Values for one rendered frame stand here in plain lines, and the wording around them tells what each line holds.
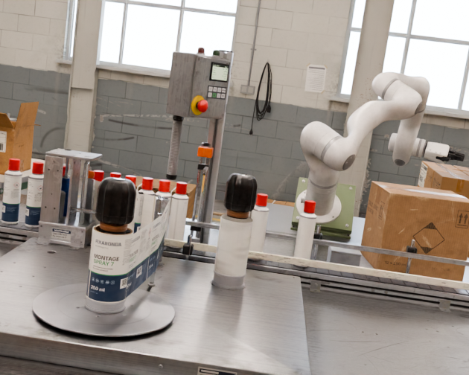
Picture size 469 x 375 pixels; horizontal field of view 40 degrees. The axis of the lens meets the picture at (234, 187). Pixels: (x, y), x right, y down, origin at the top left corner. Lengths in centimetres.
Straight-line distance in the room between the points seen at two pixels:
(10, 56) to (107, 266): 703
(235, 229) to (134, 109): 612
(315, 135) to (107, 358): 142
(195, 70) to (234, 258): 59
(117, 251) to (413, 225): 114
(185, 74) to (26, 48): 634
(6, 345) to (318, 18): 636
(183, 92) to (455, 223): 99
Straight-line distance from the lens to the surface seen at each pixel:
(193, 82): 196
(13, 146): 348
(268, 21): 743
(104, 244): 140
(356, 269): 200
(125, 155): 781
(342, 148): 244
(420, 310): 200
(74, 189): 194
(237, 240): 168
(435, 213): 225
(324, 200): 267
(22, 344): 137
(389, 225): 221
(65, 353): 135
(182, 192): 199
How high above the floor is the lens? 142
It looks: 10 degrees down
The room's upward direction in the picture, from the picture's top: 8 degrees clockwise
